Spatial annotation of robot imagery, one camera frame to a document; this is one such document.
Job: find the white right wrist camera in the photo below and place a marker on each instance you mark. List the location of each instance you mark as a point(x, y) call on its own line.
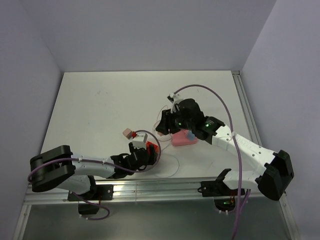
point(175, 99)

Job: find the red cube adapter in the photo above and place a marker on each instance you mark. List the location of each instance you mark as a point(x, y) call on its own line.
point(152, 147)

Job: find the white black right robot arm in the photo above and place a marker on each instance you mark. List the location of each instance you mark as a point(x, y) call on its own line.
point(271, 171)

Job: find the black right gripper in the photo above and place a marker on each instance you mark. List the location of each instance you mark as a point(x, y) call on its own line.
point(164, 125)

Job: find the pink triangular power strip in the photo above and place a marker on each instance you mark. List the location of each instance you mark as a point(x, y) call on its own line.
point(180, 139)

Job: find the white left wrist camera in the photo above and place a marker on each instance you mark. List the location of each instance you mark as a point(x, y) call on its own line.
point(140, 141)

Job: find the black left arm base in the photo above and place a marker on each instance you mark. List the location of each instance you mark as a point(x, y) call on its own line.
point(88, 202)

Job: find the blue charger plug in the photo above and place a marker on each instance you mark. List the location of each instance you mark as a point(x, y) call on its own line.
point(190, 136)

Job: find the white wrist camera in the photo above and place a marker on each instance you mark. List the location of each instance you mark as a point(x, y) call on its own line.
point(140, 141)
point(175, 99)

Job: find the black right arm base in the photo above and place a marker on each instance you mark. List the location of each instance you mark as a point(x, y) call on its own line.
point(226, 201)

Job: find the aluminium table frame rail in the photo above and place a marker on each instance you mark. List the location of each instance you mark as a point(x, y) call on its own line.
point(167, 195)

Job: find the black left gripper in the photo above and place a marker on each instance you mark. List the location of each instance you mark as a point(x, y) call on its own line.
point(153, 155)

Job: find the brown charger plug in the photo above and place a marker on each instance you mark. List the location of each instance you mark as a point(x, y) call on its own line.
point(128, 133)

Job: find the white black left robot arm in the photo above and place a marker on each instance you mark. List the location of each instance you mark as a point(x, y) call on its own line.
point(60, 168)

